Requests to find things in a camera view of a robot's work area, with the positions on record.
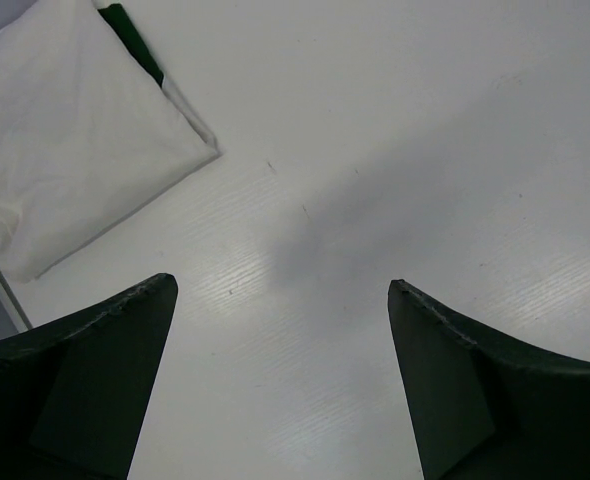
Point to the white and green t-shirt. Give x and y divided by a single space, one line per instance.
87 136

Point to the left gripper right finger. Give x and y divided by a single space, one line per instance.
483 404

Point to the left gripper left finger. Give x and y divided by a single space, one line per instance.
74 392

